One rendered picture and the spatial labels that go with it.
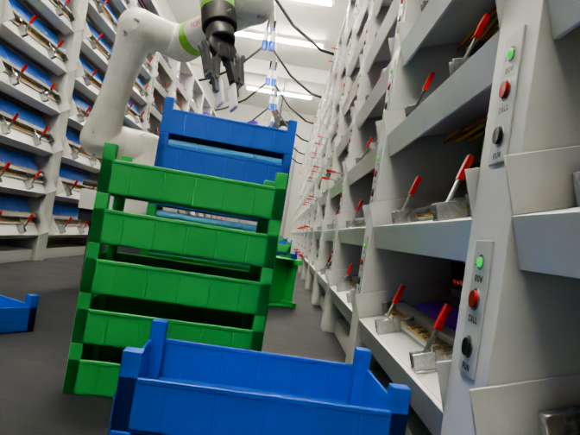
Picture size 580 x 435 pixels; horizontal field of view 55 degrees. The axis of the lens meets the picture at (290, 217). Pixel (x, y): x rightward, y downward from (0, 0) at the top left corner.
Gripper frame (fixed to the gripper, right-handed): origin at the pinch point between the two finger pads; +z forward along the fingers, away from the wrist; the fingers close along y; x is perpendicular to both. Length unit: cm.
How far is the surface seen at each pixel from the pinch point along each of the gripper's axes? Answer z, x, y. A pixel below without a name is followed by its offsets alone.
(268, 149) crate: 19.2, 9.9, -3.2
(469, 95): 44, 67, 14
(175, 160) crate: 20.5, -1.8, 14.1
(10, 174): -31, -127, 18
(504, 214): 64, 73, 26
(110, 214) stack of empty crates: 43, 16, 37
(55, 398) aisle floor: 70, 4, 40
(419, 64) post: 10.5, 42.2, -20.0
